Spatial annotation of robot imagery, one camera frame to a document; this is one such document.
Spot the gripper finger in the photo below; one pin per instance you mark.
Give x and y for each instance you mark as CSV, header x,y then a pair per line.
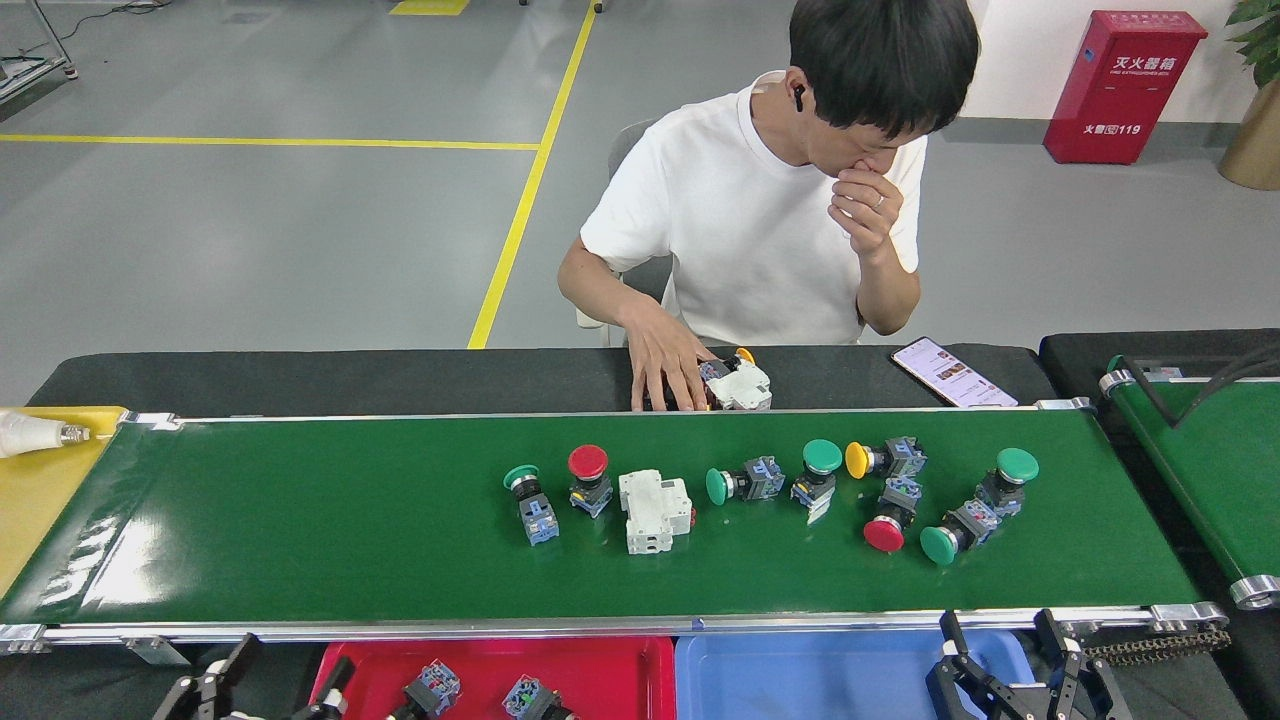
x,y
205,700
1085,690
965,695
330,705

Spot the green button switch black collar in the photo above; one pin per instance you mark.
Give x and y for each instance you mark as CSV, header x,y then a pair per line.
x,y
540,520

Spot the red mushroom push button switch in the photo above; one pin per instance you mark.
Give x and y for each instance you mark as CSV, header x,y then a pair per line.
x,y
588,460

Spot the white circuit breaker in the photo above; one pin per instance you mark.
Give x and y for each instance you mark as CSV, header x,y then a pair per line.
x,y
745,388
650,510

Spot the yellow push button switch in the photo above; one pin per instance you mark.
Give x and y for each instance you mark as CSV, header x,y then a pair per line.
x,y
745,355
900,457

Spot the person's right forearm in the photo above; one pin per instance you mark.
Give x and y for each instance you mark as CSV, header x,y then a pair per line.
x,y
600,300

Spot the person's left forearm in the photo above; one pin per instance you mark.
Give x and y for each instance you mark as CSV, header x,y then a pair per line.
x,y
890,295

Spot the blue plastic tray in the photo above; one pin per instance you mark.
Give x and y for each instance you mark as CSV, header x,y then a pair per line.
x,y
800,680

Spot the long green conveyor belt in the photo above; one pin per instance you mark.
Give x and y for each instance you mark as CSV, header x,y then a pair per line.
x,y
300,520

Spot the short green conveyor belt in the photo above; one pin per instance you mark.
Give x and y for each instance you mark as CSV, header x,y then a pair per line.
x,y
1220,470

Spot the yellow plastic tray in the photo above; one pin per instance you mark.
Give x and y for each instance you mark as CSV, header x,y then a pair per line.
x,y
40,500

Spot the red plastic tray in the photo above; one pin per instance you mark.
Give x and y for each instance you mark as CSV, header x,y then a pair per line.
x,y
620,680

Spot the person's right hand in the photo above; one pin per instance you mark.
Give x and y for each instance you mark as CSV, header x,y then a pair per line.
x,y
660,355

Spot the person's left hand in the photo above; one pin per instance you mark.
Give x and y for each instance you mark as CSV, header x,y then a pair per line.
x,y
868,215

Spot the white light bulb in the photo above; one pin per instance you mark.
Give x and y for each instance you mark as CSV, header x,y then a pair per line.
x,y
25,433

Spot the smartphone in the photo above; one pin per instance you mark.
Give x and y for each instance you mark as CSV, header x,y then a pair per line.
x,y
952,372

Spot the person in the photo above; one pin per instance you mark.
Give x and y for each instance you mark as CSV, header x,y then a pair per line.
x,y
720,220

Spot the potted plant gold pot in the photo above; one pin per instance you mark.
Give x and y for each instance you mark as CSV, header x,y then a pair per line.
x,y
1258,140

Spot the red fire extinguisher box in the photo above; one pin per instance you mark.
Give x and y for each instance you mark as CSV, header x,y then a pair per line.
x,y
1125,90

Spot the metal cart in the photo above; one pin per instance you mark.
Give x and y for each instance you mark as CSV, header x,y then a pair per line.
x,y
30,72

